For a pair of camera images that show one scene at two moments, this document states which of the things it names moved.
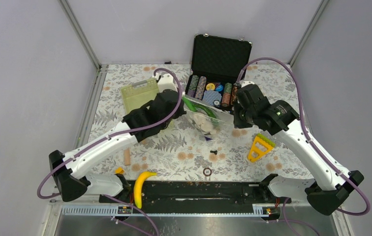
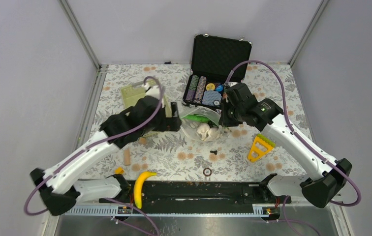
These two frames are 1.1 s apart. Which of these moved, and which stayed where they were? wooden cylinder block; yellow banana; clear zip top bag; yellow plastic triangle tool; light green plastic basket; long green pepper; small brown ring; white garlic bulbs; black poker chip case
Moved: clear zip top bag; long green pepper; white garlic bulbs
Stayed: light green plastic basket; wooden cylinder block; small brown ring; yellow banana; black poker chip case; yellow plastic triangle tool
